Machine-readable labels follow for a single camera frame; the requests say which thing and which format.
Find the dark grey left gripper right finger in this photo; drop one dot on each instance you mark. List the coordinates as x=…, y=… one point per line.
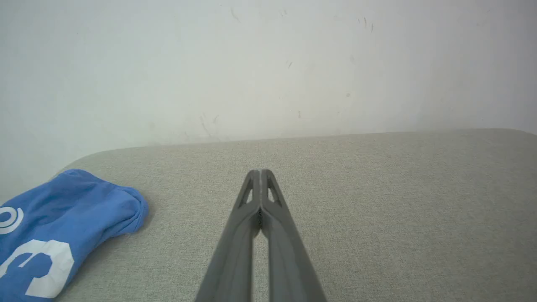
x=289, y=256

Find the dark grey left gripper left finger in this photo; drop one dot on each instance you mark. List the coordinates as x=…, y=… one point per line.
x=235, y=251

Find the blue t-shirt with white print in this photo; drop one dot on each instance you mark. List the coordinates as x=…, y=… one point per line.
x=54, y=235

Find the beige fabric sofa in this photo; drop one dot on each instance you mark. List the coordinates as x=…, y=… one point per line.
x=335, y=209

